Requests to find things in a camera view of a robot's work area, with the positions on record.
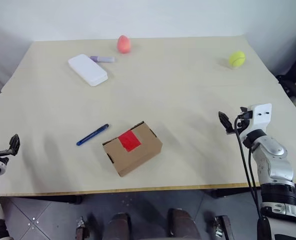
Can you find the purple marker pen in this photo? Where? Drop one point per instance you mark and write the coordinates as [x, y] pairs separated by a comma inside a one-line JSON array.
[[104, 59]]

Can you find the pink peach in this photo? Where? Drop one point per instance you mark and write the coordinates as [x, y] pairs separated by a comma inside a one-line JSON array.
[[124, 45]]

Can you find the yellow tennis ball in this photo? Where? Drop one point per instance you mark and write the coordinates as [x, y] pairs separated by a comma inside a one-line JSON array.
[[237, 59]]

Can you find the white rectangular plastic case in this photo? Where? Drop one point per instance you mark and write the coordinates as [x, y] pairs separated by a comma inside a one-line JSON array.
[[87, 70]]

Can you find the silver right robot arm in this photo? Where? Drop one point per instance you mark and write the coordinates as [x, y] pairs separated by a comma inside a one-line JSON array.
[[275, 162]]

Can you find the metal clamp bracket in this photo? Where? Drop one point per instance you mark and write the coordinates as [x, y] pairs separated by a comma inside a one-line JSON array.
[[224, 227], [82, 228]]

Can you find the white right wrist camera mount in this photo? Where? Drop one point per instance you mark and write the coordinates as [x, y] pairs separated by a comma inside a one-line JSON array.
[[261, 117]]

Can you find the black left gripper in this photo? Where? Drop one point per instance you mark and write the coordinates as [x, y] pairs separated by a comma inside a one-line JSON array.
[[0, 153]]

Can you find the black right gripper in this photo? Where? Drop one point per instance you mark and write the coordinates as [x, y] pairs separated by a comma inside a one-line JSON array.
[[246, 115]]

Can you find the cardboard box with red tape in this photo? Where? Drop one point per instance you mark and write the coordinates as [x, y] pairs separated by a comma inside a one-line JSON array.
[[135, 152]]

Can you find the dark brown rounded shape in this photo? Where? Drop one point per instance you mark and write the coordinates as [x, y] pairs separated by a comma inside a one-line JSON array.
[[119, 227], [181, 225]]

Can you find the blue pen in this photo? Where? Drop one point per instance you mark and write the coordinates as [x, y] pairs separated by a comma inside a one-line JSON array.
[[92, 135]]

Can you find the black chair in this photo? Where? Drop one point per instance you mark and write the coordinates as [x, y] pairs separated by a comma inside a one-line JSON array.
[[291, 87]]

